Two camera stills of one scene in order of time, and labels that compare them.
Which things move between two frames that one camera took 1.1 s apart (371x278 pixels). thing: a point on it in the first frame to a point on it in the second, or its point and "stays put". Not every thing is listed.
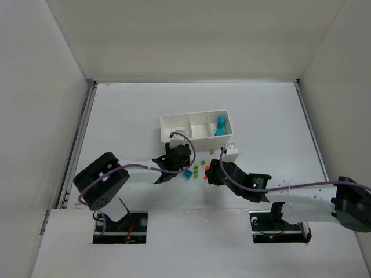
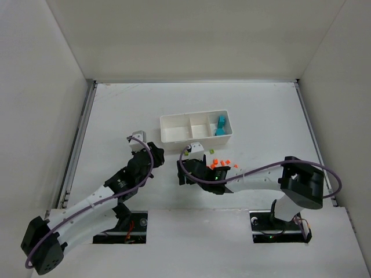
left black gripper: [179, 158] to [153, 154]
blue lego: [219, 131] stays put
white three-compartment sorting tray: [206, 129] stays put
